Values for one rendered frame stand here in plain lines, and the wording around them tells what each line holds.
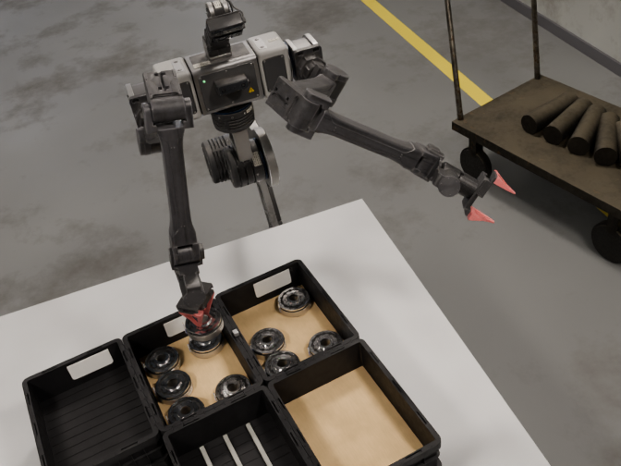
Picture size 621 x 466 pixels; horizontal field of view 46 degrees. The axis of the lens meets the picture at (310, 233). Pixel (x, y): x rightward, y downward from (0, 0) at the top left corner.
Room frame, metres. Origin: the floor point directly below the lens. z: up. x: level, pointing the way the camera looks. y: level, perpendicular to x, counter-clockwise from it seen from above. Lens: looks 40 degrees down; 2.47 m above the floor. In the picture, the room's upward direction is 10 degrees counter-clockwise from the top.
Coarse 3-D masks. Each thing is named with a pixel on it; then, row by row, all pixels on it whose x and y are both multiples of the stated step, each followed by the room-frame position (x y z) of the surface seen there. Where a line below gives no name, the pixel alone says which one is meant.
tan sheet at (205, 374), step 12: (180, 348) 1.54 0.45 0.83; (228, 348) 1.51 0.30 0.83; (144, 360) 1.52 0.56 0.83; (192, 360) 1.48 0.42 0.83; (204, 360) 1.48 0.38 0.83; (216, 360) 1.47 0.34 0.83; (228, 360) 1.46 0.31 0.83; (192, 372) 1.44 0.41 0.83; (204, 372) 1.43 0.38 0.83; (216, 372) 1.42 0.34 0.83; (228, 372) 1.41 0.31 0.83; (240, 372) 1.41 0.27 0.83; (204, 384) 1.39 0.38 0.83; (216, 384) 1.38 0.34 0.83; (156, 396) 1.37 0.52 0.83; (192, 396) 1.35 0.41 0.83; (204, 396) 1.34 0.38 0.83; (168, 408) 1.32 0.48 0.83
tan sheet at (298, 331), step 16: (304, 288) 1.70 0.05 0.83; (272, 304) 1.66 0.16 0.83; (240, 320) 1.61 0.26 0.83; (256, 320) 1.60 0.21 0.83; (272, 320) 1.59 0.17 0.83; (288, 320) 1.58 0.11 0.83; (304, 320) 1.57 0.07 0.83; (320, 320) 1.55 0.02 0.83; (288, 336) 1.51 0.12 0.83; (304, 336) 1.50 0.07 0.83; (304, 352) 1.44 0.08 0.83
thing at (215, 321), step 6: (210, 312) 1.46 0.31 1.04; (216, 312) 1.46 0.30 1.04; (216, 318) 1.43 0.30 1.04; (186, 324) 1.43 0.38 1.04; (192, 324) 1.43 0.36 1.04; (210, 324) 1.41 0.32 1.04; (216, 324) 1.41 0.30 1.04; (192, 330) 1.40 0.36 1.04; (198, 330) 1.40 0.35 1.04; (204, 330) 1.40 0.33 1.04; (210, 330) 1.39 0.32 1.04
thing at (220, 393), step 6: (228, 378) 1.36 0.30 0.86; (234, 378) 1.36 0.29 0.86; (240, 378) 1.36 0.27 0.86; (246, 378) 1.35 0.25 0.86; (222, 384) 1.35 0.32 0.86; (246, 384) 1.33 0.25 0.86; (216, 390) 1.33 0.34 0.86; (222, 390) 1.33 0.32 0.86; (216, 396) 1.31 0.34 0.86; (222, 396) 1.31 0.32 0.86
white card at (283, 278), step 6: (288, 270) 1.71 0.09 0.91; (270, 276) 1.69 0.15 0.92; (276, 276) 1.70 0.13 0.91; (282, 276) 1.71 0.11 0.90; (288, 276) 1.71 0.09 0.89; (258, 282) 1.68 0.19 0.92; (264, 282) 1.68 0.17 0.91; (270, 282) 1.69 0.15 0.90; (276, 282) 1.70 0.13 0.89; (282, 282) 1.70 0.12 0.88; (288, 282) 1.71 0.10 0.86; (258, 288) 1.68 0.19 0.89; (264, 288) 1.68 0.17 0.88; (270, 288) 1.69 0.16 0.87; (276, 288) 1.70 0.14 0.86; (258, 294) 1.67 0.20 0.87; (264, 294) 1.68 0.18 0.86
